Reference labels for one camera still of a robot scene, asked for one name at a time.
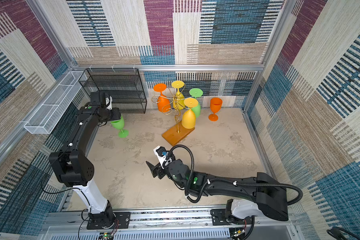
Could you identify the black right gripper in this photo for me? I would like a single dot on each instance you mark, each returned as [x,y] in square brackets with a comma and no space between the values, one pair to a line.
[156,171]

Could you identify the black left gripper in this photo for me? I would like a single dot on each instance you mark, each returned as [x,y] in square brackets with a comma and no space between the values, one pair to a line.
[116,113]

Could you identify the green wine glass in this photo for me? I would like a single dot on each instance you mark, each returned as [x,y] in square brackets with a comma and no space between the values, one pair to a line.
[196,93]
[119,125]

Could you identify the orange front wine glass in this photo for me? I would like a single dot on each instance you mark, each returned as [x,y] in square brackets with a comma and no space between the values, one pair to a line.
[215,106]

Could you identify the orange wine glass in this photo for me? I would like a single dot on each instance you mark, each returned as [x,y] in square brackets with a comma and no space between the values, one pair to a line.
[215,106]
[163,102]

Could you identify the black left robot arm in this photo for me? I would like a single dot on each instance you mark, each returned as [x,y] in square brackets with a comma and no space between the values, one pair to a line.
[72,167]

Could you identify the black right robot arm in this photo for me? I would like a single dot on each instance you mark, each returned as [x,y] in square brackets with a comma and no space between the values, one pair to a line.
[266,192]

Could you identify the black mesh shelf rack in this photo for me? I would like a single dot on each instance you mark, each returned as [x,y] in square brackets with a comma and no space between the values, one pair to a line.
[124,85]

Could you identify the orange back wine glass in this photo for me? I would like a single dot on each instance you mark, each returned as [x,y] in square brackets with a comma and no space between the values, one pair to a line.
[163,102]

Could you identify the yellow front wine glass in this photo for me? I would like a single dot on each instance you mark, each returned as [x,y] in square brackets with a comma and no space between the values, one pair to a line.
[188,118]

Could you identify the yellow wine glass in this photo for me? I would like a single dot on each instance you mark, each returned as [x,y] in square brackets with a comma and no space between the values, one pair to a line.
[178,98]
[188,118]

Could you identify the yellow back wine glass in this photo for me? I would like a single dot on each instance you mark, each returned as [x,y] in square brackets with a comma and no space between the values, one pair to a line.
[178,98]

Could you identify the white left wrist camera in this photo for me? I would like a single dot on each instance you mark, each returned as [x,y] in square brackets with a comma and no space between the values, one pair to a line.
[109,102]

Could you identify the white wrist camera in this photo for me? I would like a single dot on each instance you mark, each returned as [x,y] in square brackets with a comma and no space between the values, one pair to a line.
[163,156]
[109,102]

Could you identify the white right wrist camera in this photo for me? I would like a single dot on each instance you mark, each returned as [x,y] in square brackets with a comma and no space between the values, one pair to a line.
[163,156]

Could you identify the gold wire wine glass rack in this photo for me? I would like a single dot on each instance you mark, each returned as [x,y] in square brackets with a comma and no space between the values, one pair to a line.
[176,133]

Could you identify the white mesh wall basket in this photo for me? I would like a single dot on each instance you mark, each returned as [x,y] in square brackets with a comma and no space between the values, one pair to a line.
[47,116]

